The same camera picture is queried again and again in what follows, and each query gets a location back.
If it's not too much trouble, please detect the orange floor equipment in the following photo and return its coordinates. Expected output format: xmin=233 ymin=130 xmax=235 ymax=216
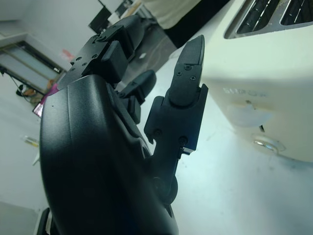
xmin=16 ymin=84 xmax=38 ymax=96

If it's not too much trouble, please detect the person in beige jacket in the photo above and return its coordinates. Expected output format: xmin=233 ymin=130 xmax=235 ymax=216
xmin=141 ymin=0 xmax=232 ymax=49

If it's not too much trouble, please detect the glass framed door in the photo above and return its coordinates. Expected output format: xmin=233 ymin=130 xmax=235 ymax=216
xmin=0 ymin=40 xmax=68 ymax=95

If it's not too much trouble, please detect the small clear yellowish object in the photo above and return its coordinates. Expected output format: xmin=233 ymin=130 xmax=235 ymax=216
xmin=21 ymin=134 xmax=40 ymax=148

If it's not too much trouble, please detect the black monitor screen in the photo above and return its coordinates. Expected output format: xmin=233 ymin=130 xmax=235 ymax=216
xmin=89 ymin=6 xmax=112 ymax=34

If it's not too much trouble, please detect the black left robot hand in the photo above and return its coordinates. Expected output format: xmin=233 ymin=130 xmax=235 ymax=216
xmin=39 ymin=14 xmax=210 ymax=235

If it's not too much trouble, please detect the white two-slot toaster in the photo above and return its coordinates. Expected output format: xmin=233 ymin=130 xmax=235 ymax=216
xmin=202 ymin=0 xmax=313 ymax=163

